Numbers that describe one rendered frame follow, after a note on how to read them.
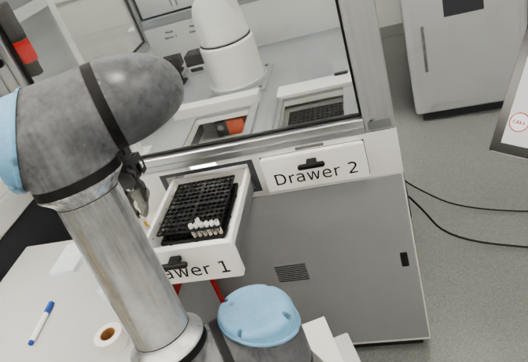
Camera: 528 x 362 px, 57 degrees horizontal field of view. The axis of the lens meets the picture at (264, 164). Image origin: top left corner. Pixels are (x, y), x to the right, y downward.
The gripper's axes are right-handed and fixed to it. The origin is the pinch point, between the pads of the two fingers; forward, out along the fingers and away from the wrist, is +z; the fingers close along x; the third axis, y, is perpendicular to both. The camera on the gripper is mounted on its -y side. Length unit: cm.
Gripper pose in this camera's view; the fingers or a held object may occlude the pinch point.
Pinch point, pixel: (140, 215)
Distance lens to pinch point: 124.9
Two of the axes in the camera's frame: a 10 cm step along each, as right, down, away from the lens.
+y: 0.8, -5.5, 8.3
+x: -9.6, 2.0, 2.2
